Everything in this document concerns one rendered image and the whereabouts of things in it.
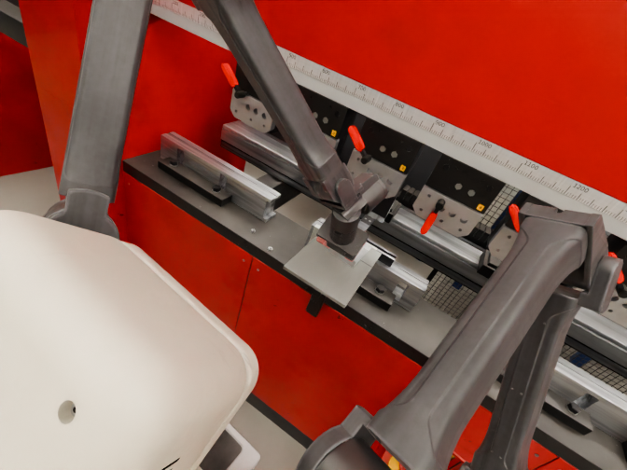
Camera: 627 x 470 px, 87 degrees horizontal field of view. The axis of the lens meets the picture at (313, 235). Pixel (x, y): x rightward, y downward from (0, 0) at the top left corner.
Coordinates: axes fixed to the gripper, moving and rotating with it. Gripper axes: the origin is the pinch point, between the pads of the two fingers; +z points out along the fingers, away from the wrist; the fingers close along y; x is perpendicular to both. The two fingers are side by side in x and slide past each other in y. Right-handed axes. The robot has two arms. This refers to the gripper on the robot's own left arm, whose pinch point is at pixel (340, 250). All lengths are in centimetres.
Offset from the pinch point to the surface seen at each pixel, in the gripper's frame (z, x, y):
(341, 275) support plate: 5.9, 3.1, -3.2
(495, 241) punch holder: -4.8, -20.7, -29.9
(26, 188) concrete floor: 102, 34, 208
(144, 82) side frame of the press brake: 0, -15, 86
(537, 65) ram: -35, -38, -16
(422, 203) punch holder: -5.0, -20.4, -11.0
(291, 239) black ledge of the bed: 24.6, -4.8, 20.0
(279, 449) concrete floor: 92, 54, -12
